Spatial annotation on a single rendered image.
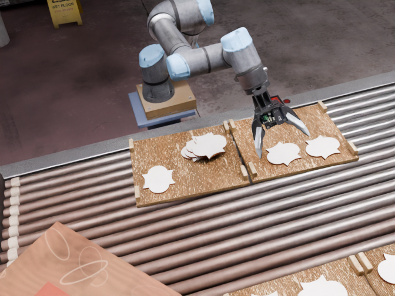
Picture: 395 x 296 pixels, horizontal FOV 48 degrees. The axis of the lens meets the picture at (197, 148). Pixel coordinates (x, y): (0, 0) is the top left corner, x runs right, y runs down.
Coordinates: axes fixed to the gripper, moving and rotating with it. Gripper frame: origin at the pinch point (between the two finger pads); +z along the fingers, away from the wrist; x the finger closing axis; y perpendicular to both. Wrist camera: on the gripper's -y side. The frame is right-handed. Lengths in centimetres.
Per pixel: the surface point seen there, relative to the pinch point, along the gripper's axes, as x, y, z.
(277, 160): -3.3, -36.5, 15.4
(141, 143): -50, -51, -10
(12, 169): -100, -44, -24
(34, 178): -91, -39, -18
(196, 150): -29.1, -38.9, -0.4
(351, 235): 7.6, -7.2, 38.4
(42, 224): -86, -18, -5
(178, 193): -39.9, -25.3, 7.7
